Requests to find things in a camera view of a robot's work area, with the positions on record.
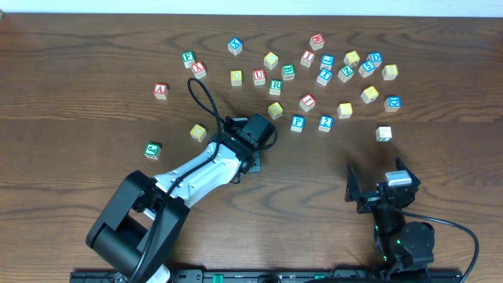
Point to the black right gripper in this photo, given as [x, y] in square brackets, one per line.
[374, 195]

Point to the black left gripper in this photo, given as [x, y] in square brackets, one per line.
[255, 166]

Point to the green R wooden block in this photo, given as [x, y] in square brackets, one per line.
[275, 87]

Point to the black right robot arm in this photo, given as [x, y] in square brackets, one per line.
[404, 245]

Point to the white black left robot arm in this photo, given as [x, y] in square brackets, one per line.
[139, 225]

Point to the yellow Q wooden block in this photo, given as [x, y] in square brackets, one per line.
[275, 110]

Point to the blue P wooden block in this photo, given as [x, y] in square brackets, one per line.
[297, 123]

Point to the yellow G wooden block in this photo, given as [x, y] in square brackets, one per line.
[198, 133]

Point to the blue 2 wooden block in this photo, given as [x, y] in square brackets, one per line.
[325, 123]

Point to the yellow S wooden block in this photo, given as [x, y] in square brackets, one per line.
[345, 110]

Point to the blue D block lower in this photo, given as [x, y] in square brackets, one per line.
[392, 104]

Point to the blue d block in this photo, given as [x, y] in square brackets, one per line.
[375, 58]
[392, 104]

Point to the red I block lower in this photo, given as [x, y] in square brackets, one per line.
[307, 102]

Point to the red i block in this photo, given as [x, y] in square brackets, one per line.
[307, 102]
[307, 58]

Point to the yellow K wooden block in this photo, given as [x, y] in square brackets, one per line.
[369, 94]

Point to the red U block upper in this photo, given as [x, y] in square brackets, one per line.
[259, 77]

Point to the yellow block left middle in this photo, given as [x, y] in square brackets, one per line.
[236, 77]

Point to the green B wooden block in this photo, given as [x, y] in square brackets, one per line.
[288, 71]

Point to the green J wooden block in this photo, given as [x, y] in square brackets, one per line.
[152, 151]

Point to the yellow block upper centre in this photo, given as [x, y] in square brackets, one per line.
[271, 60]

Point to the red X wooden block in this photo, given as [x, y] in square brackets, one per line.
[199, 70]

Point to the yellow 8 wooden block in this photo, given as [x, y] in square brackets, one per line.
[390, 72]

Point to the green Z wooden block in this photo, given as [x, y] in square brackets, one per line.
[345, 73]

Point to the blue T wooden block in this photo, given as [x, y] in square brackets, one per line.
[324, 76]

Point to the blue 5 wooden block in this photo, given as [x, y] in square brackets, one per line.
[366, 69]

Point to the red A wooden block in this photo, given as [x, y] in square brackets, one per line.
[161, 91]

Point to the blue X wooden block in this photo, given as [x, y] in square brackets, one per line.
[235, 46]

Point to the red I block upper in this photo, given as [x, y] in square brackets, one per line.
[307, 58]

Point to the blue D block upper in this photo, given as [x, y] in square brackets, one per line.
[375, 58]

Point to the yellow block upper right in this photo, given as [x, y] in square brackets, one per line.
[351, 59]

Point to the green F wooden block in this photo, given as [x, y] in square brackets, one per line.
[188, 58]

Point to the blue L wooden block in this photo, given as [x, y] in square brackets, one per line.
[327, 62]

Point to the red block far top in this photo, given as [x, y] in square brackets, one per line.
[317, 41]

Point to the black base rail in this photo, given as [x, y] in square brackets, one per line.
[284, 276]

